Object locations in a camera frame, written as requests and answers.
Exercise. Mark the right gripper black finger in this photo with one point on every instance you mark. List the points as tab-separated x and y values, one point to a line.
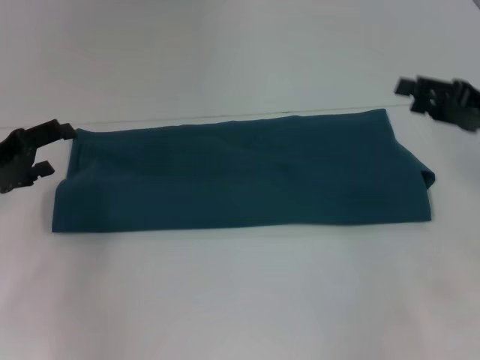
405	87

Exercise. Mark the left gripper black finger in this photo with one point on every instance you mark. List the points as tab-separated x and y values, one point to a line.
44	169
52	131

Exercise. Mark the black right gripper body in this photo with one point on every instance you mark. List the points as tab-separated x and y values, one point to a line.
450	101

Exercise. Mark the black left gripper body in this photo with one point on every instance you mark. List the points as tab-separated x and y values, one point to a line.
17	165

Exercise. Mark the teal t-shirt with FREE print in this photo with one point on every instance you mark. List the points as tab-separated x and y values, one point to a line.
243	176

